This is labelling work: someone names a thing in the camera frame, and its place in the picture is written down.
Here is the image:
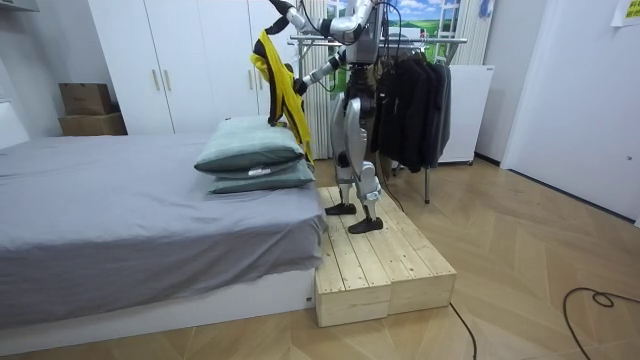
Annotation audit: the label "white slanted board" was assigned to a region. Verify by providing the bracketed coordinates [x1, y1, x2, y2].
[0, 99, 31, 151]

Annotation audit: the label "white door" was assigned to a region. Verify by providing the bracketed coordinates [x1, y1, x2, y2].
[499, 0, 640, 224]

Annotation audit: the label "white low cabinet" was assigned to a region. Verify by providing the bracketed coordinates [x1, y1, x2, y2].
[438, 63, 496, 165]

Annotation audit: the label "yellow and black garment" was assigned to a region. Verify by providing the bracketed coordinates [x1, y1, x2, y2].
[249, 17, 315, 165]

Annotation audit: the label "grey bed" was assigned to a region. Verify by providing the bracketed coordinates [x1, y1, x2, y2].
[0, 132, 329, 357]

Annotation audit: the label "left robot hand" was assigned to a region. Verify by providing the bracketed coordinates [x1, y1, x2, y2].
[268, 0, 296, 17]

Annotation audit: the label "wooden plank platform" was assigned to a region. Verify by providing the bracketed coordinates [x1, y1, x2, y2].
[314, 186, 458, 329]

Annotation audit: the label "black hanging jacket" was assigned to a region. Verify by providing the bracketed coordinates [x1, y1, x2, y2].
[368, 54, 443, 174]

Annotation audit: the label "robot legs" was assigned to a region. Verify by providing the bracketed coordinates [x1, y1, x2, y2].
[324, 92, 385, 235]

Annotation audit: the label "white wardrobe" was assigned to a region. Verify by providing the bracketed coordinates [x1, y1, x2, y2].
[87, 0, 301, 135]

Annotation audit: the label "brown cardboard box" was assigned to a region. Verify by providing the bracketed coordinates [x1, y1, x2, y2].
[57, 111, 128, 137]
[58, 82, 115, 117]

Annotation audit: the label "black floor cable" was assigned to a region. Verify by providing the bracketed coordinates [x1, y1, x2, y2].
[561, 286, 640, 360]
[375, 153, 479, 360]

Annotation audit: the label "robot body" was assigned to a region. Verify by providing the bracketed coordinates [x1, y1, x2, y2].
[343, 0, 387, 97]

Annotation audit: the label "grey hanging garment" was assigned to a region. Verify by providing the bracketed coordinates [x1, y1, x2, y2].
[433, 62, 453, 169]

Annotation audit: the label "green pillow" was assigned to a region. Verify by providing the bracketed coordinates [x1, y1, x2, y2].
[208, 159, 317, 195]
[193, 115, 306, 176]

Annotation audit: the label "landscape wall poster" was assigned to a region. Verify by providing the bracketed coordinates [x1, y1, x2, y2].
[325, 0, 462, 66]

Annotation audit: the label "metal clothes rack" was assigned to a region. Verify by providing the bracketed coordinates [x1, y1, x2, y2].
[287, 33, 469, 205]

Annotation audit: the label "white pleated curtain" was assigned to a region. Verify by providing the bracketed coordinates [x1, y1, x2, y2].
[449, 0, 495, 67]
[294, 0, 335, 161]

